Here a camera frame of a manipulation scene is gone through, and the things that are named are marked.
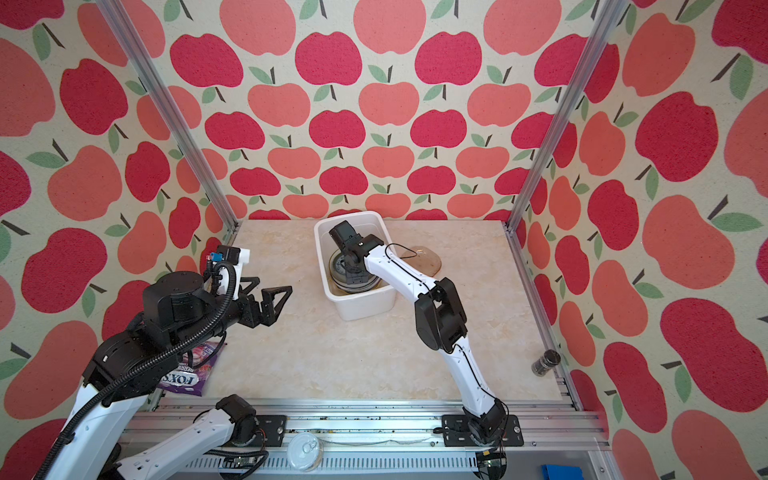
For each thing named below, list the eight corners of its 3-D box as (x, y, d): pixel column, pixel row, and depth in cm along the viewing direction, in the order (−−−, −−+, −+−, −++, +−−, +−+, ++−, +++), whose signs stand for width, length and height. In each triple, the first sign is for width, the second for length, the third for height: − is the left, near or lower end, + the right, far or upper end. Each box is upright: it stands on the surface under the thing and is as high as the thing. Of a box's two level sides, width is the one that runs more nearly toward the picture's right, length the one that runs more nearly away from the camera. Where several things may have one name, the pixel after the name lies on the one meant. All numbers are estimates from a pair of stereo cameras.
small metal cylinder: (529, 373, 86) (545, 359, 77) (533, 361, 88) (549, 347, 79) (540, 380, 84) (558, 367, 76) (545, 368, 87) (562, 354, 78)
